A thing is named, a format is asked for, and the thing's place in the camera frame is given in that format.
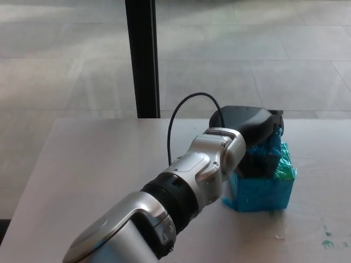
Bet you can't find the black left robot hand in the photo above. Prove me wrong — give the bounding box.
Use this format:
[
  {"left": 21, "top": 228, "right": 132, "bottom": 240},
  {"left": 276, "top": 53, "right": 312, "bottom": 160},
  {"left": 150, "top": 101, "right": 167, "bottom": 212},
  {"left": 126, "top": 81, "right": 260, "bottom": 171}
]
[{"left": 208, "top": 105, "right": 285, "bottom": 179}]

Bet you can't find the small blue cube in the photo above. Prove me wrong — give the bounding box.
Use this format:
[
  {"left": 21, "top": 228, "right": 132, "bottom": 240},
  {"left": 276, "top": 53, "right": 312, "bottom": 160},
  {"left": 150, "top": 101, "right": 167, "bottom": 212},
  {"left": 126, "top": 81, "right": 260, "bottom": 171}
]
[{"left": 247, "top": 126, "right": 284, "bottom": 163}]

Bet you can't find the big blue green-topped cube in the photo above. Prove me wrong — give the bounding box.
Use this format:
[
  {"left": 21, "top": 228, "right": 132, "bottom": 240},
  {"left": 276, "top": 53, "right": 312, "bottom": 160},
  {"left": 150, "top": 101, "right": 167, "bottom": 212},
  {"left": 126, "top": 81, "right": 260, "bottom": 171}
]
[{"left": 221, "top": 141, "right": 298, "bottom": 213}]

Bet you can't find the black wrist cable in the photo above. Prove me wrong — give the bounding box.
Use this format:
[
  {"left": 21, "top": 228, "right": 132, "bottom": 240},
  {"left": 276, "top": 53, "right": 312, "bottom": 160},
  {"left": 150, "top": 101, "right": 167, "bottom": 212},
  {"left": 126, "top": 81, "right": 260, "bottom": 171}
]
[{"left": 167, "top": 92, "right": 226, "bottom": 167}]

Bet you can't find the black window frame post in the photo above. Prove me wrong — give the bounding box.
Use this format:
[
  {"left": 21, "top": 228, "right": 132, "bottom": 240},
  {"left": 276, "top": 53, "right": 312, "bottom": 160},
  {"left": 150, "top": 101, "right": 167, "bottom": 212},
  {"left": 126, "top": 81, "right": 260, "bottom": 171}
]
[{"left": 124, "top": 0, "right": 161, "bottom": 119}]

